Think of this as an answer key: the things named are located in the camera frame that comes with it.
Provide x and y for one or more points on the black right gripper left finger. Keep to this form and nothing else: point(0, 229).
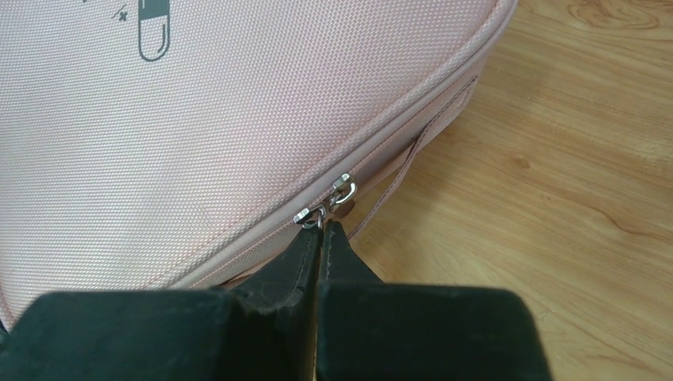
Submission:
point(261, 329)

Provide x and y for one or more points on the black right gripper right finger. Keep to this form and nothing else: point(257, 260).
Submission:
point(371, 330)

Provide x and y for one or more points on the pink medicine kit case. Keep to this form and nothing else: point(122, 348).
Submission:
point(175, 144)

